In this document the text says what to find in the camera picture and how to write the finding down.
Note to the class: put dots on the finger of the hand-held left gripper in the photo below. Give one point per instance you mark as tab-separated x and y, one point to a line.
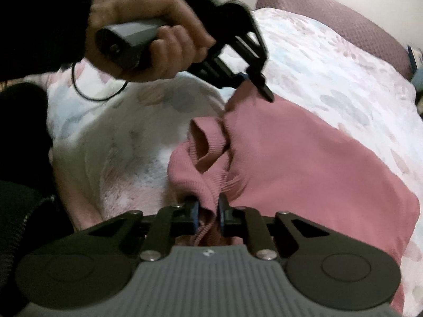
221	72
261	82

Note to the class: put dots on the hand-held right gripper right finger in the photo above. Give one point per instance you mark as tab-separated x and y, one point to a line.
222	219

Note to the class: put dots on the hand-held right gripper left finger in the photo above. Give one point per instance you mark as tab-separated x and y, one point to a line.
195	218

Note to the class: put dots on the pink ribbed garment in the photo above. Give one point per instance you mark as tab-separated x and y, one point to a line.
297	171

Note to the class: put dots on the mauve quilted headboard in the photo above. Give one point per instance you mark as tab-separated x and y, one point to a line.
330	16

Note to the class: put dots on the person's left hand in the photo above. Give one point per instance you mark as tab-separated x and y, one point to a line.
142	3

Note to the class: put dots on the blue plush toy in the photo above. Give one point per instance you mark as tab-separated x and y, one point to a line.
418	82

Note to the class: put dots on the floral fluffy blanket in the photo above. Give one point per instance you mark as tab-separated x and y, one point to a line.
330	72

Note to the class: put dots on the dark blue box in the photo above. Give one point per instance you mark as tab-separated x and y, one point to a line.
415	57

